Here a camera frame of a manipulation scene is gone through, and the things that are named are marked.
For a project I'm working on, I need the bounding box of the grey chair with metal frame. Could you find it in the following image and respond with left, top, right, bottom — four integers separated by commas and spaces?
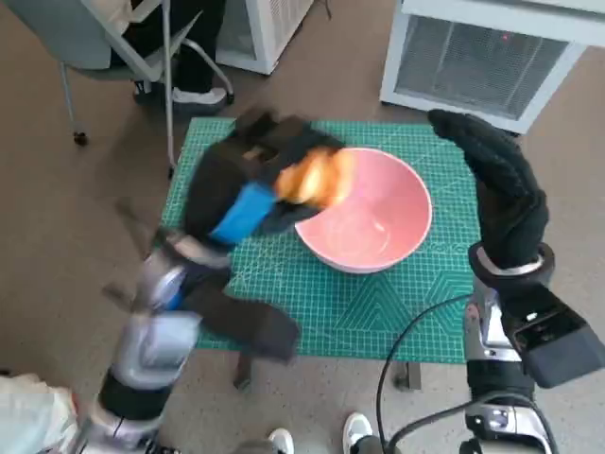
4, 0, 235, 179

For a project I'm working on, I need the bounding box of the black right arm cable loop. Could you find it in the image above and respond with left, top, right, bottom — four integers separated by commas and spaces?
387, 396, 559, 454

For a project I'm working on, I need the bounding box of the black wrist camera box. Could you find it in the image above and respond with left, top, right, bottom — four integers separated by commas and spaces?
500, 283, 605, 390
181, 271, 302, 363

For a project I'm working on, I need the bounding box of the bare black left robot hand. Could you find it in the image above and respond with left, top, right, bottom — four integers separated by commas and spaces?
181, 109, 346, 247

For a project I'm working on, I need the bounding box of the person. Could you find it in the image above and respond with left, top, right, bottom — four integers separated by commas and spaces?
235, 410, 396, 454
111, 0, 228, 114
0, 372, 79, 454

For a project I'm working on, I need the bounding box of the pink bowl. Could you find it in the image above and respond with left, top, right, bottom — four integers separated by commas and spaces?
293, 147, 434, 275

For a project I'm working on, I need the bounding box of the striped orange bread loaf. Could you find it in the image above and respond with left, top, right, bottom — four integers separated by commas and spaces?
274, 148, 355, 209

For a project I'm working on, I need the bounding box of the small white mesh cabinet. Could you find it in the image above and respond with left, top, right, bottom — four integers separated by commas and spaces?
215, 0, 316, 76

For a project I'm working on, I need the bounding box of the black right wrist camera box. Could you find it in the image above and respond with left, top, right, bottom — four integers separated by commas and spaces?
500, 283, 605, 390

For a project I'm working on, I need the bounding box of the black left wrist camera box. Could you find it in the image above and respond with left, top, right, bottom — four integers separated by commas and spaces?
181, 271, 302, 363

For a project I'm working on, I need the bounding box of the large white mesh cabinet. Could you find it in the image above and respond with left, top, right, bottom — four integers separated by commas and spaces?
379, 0, 605, 136

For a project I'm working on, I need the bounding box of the long black cable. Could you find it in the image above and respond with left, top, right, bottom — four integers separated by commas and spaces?
377, 292, 474, 454

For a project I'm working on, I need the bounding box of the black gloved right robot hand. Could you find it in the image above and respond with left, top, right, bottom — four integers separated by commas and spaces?
427, 108, 550, 271

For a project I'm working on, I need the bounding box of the dark table leg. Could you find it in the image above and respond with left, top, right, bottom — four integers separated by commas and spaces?
394, 361, 423, 392
233, 352, 254, 392

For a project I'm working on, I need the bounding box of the green cutting mat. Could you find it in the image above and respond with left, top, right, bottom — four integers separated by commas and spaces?
160, 117, 481, 365

